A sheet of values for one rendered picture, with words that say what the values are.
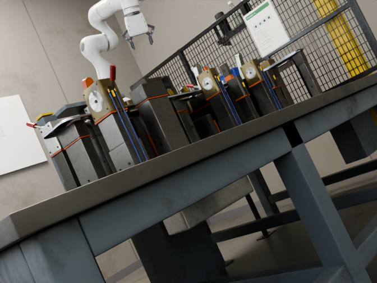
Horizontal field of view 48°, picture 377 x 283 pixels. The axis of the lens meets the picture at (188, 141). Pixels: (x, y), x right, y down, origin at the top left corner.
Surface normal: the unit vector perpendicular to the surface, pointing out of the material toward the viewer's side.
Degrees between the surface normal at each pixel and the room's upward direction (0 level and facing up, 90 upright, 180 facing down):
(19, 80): 90
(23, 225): 90
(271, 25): 90
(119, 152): 90
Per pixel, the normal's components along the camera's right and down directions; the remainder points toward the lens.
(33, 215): 0.62, -0.35
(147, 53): -0.66, 0.25
